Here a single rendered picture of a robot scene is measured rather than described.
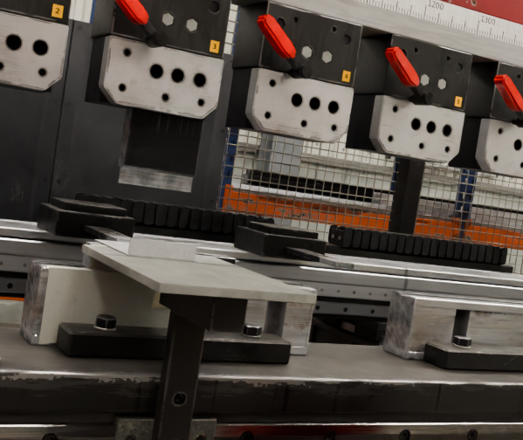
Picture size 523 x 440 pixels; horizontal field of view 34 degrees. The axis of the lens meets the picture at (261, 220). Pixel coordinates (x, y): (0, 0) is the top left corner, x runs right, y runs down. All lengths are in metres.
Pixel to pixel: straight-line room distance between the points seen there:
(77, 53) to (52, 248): 0.42
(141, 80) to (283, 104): 0.20
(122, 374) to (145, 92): 0.34
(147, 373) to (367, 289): 0.68
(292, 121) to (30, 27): 0.36
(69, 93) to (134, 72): 0.55
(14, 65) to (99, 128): 0.62
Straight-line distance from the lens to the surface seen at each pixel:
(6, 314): 5.31
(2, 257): 1.33
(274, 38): 1.11
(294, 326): 1.22
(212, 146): 1.71
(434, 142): 1.29
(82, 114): 1.62
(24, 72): 1.03
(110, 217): 1.31
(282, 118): 1.15
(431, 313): 1.35
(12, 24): 1.03
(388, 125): 1.24
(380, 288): 1.62
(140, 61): 1.07
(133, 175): 1.11
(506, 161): 1.39
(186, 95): 1.09
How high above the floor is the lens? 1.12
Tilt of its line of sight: 3 degrees down
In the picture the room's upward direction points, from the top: 9 degrees clockwise
